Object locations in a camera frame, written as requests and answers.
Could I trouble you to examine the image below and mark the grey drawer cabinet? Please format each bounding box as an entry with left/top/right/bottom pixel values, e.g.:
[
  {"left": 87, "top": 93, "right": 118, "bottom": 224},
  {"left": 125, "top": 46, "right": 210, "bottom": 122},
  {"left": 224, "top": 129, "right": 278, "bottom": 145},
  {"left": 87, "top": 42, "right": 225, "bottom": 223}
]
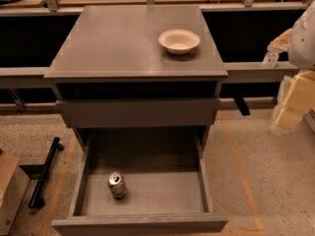
[{"left": 43, "top": 4, "right": 229, "bottom": 149}]

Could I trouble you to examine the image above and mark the closed grey top drawer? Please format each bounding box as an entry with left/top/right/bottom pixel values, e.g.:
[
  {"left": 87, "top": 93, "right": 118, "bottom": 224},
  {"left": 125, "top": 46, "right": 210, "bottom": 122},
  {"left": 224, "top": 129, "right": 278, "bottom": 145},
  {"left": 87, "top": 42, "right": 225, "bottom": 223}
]
[{"left": 56, "top": 98, "right": 220, "bottom": 128}]

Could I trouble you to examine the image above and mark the black metal bar stand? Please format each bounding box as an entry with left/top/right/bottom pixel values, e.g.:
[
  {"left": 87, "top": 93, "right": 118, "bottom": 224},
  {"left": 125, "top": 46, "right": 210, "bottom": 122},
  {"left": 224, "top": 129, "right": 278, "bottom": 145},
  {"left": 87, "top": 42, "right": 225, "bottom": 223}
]
[{"left": 28, "top": 137, "right": 64, "bottom": 208}]

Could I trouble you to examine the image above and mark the silver green soda can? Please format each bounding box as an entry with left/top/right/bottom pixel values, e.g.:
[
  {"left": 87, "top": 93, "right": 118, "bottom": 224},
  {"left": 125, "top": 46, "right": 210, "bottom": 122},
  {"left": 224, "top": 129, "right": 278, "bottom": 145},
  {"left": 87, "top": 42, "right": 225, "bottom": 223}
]
[{"left": 107, "top": 172, "right": 127, "bottom": 199}]

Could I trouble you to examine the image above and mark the clear sanitizer pump bottle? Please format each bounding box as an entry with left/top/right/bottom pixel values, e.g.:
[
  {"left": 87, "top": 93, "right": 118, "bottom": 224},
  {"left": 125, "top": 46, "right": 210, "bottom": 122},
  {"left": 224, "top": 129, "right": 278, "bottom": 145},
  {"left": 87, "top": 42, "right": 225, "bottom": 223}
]
[{"left": 262, "top": 51, "right": 279, "bottom": 68}]

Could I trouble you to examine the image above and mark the white paper bowl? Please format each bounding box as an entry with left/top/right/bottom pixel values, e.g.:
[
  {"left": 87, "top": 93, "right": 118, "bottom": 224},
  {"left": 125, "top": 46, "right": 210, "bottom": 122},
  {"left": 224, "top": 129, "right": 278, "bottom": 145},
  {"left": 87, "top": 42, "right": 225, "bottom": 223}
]
[{"left": 158, "top": 29, "right": 200, "bottom": 55}]

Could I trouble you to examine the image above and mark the grey metal rail frame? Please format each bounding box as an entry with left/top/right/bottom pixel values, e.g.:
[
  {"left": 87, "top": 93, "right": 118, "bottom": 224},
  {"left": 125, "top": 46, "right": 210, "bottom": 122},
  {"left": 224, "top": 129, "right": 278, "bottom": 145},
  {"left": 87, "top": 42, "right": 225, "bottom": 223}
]
[{"left": 0, "top": 1, "right": 315, "bottom": 116}]

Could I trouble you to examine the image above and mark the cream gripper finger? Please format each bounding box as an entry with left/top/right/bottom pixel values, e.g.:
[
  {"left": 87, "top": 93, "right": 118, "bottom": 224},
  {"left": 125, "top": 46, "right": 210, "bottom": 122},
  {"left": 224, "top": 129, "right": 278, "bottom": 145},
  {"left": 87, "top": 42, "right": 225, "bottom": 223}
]
[
  {"left": 271, "top": 70, "right": 315, "bottom": 131},
  {"left": 267, "top": 29, "right": 291, "bottom": 53}
]

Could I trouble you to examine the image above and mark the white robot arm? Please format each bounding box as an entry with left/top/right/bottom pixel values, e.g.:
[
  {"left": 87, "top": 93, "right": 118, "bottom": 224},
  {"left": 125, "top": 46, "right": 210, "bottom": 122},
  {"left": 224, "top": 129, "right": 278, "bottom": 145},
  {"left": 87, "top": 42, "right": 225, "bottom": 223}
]
[{"left": 262, "top": 1, "right": 315, "bottom": 134}]

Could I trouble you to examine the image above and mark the brown cardboard box left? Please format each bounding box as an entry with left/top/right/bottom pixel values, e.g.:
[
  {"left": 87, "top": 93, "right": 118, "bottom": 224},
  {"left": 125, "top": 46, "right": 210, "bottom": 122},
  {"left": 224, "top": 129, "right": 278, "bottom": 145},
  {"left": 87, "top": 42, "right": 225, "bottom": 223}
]
[{"left": 0, "top": 151, "right": 30, "bottom": 236}]

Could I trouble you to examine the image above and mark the open grey middle drawer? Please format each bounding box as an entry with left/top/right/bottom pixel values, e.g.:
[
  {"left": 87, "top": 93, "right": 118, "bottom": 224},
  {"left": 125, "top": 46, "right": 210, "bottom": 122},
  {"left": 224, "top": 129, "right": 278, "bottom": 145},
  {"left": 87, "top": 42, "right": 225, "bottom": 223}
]
[{"left": 52, "top": 127, "right": 227, "bottom": 236}]

